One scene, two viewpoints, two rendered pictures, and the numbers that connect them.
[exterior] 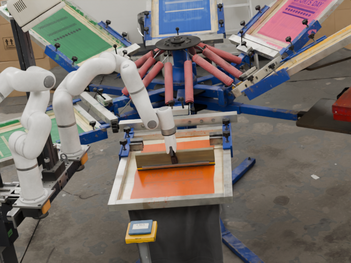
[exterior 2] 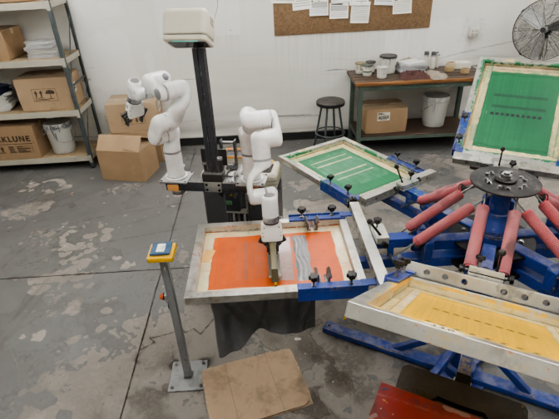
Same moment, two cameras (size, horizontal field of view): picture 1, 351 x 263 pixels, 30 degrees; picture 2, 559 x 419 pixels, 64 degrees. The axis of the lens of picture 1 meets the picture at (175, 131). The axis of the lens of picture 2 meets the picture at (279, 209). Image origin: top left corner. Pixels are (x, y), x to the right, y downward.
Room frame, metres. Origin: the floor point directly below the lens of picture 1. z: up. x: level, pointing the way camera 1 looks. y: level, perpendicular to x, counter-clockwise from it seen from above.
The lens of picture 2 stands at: (2.83, -1.70, 2.27)
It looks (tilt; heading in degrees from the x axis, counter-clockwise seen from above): 31 degrees down; 82
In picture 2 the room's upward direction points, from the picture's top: 3 degrees counter-clockwise
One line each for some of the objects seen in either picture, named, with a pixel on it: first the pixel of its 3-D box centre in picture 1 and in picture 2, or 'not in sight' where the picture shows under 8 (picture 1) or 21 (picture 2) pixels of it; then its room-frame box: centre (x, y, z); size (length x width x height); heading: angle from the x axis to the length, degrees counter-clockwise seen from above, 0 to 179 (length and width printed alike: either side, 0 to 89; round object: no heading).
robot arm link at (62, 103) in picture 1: (63, 107); (250, 139); (2.99, 0.53, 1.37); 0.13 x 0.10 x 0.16; 4
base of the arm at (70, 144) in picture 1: (66, 137); (251, 165); (2.99, 0.54, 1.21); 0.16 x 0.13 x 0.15; 73
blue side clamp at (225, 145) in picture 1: (227, 139); (332, 289); (3.23, -0.28, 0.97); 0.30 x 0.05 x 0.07; 174
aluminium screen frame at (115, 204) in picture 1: (174, 164); (274, 254); (3.02, 0.03, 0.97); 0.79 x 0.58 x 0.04; 174
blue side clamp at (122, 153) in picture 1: (127, 147); (316, 220); (3.29, 0.28, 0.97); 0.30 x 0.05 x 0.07; 174
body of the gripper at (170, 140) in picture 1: (170, 140); (271, 229); (3.02, 0.03, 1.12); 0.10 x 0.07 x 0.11; 174
